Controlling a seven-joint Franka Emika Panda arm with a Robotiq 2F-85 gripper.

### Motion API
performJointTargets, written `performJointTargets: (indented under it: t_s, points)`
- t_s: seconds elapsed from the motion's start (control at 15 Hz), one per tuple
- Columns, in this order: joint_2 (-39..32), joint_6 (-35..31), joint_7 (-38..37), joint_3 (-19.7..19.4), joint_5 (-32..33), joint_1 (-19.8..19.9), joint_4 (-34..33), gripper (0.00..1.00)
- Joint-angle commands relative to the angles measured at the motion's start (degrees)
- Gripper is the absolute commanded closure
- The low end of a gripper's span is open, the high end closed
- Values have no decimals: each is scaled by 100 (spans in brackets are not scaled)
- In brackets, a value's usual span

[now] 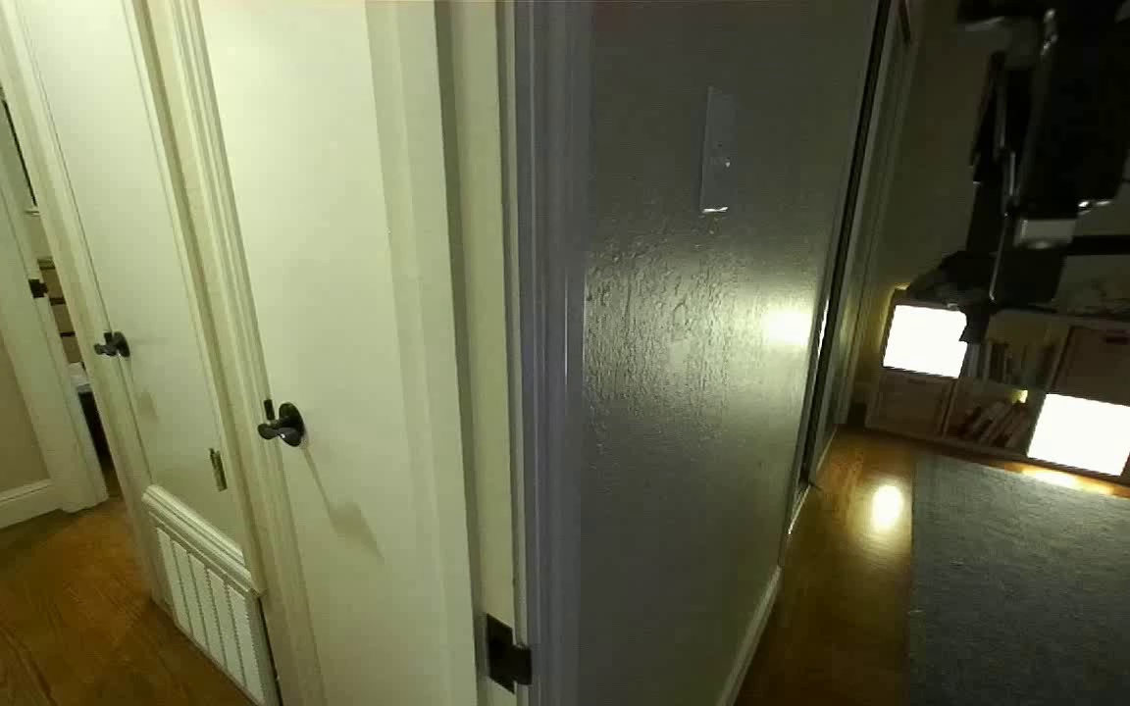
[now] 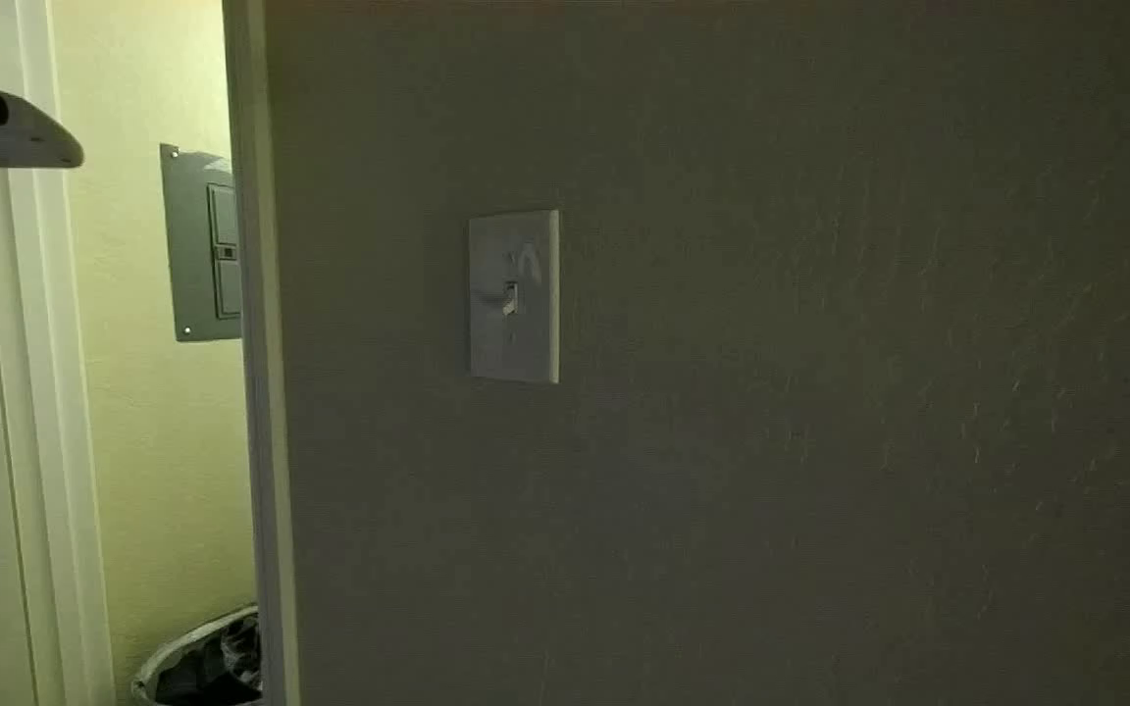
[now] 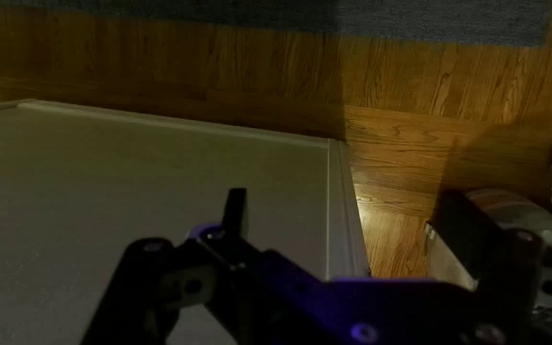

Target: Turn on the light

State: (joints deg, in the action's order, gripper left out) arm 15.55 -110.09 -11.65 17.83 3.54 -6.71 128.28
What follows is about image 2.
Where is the black trash bin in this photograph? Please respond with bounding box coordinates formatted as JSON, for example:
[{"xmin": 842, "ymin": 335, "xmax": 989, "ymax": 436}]
[{"xmin": 130, "ymin": 604, "xmax": 262, "ymax": 706}]

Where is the grey electrical panel box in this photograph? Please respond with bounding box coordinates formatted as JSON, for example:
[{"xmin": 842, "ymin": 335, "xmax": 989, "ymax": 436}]
[{"xmin": 161, "ymin": 145, "xmax": 243, "ymax": 341}]

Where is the white wall light switch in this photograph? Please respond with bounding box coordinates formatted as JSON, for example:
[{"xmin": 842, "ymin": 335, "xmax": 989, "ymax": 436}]
[{"xmin": 469, "ymin": 209, "xmax": 562, "ymax": 386}]

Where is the white door frame trim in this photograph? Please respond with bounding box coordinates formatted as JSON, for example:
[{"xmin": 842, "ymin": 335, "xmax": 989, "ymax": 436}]
[{"xmin": 0, "ymin": 0, "xmax": 120, "ymax": 706}]

